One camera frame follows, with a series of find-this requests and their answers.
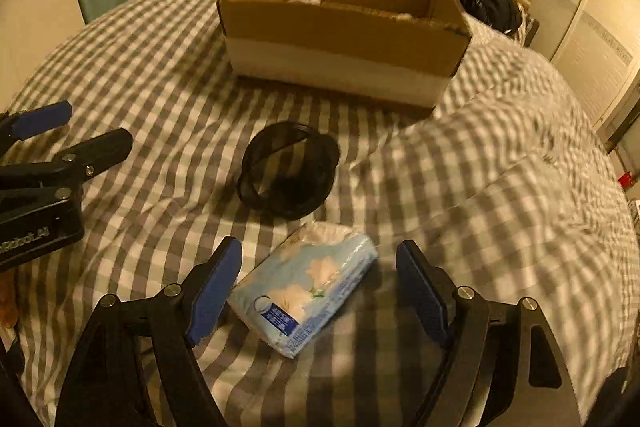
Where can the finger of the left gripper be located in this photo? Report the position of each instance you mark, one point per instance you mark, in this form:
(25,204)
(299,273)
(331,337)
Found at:
(25,125)
(72,166)

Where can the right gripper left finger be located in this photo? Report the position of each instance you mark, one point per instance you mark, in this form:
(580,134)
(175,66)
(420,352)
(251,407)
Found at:
(104,384)

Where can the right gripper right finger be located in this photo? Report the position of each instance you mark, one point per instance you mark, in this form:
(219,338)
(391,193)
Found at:
(500,359)

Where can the blue tissue pack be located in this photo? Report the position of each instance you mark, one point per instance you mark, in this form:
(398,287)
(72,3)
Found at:
(296,290)

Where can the black round mesh container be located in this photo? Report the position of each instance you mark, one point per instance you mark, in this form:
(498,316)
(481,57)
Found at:
(288,170)

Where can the red fire extinguisher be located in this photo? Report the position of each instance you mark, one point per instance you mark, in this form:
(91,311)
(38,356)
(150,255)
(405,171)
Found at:
(626,180)

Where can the brown cardboard box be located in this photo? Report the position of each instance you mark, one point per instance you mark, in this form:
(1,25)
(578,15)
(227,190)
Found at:
(402,52)

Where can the chair with black clothes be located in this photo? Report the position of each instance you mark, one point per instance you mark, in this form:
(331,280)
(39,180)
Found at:
(511,17)

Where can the white sliding wardrobe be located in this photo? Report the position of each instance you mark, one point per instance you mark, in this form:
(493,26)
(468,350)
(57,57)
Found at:
(594,45)

